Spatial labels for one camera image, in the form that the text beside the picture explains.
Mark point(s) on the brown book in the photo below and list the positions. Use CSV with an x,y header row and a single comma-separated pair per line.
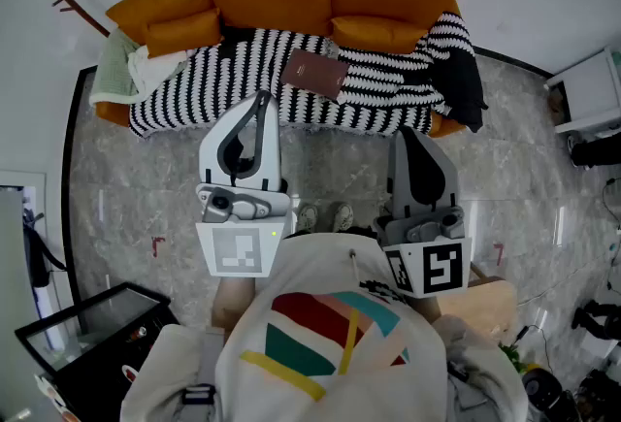
x,y
313,73

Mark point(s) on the black hanging bag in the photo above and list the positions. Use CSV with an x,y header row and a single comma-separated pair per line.
x,y
36,255

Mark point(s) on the person's left shoe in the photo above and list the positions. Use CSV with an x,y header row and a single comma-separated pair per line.
x,y
307,217

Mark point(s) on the person's right forearm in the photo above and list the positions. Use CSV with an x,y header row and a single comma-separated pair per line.
x,y
429,308

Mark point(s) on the person's shoe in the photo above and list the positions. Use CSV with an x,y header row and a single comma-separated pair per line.
x,y
343,216
307,217

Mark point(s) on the white cabinet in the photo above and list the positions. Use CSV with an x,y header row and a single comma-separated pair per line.
x,y
589,90

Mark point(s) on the person's right shoe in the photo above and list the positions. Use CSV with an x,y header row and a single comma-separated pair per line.
x,y
343,216

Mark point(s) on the white cloth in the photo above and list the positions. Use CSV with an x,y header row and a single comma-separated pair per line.
x,y
150,68

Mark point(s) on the black cloth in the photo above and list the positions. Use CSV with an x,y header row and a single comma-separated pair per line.
x,y
461,85

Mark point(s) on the light green blanket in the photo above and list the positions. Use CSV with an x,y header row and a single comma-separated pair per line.
x,y
111,71

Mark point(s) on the orange sofa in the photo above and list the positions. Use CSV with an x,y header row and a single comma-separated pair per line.
x,y
109,113

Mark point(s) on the black round device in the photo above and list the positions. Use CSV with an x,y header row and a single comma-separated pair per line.
x,y
541,388

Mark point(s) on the person's left forearm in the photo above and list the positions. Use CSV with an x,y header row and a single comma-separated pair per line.
x,y
233,301

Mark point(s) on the black glass-top table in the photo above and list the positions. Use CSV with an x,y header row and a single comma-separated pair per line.
x,y
97,328

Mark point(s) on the person's cream printed sweatshirt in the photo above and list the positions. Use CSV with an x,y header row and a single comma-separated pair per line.
x,y
330,362

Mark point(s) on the black white striped throw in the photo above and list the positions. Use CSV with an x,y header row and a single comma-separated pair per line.
x,y
218,85

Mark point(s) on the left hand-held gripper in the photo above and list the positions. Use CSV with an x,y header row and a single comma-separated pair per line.
x,y
242,216

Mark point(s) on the green plant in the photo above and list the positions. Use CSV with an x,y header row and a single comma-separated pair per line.
x,y
513,357

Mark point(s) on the light wooden stool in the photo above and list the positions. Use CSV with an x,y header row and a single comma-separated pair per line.
x,y
485,308

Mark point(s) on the small orange cushion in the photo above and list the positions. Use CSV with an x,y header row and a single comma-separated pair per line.
x,y
182,32
376,34

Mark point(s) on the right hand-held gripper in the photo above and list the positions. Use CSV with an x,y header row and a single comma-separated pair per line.
x,y
436,265

